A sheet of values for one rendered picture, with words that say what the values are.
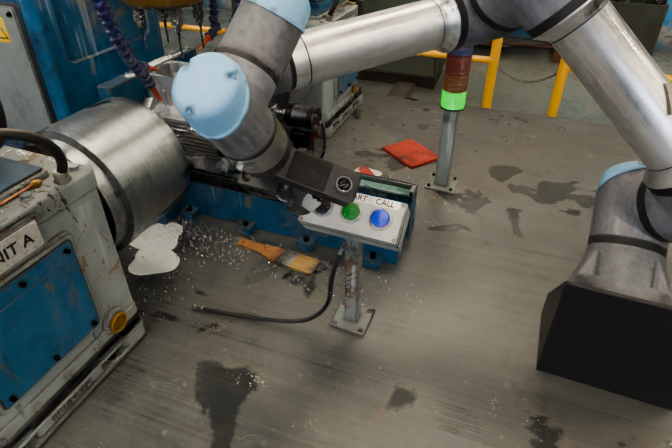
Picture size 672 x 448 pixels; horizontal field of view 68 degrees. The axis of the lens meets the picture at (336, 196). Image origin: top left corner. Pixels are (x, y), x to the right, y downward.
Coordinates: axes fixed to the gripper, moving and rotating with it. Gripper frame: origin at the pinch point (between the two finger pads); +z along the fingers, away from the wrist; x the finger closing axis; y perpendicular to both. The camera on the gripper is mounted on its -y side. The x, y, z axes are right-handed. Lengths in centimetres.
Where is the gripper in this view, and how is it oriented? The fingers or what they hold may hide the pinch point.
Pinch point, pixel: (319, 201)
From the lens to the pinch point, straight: 79.8
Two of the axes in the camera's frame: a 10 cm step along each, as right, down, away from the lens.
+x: -2.9, 9.2, -2.5
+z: 2.4, 3.3, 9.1
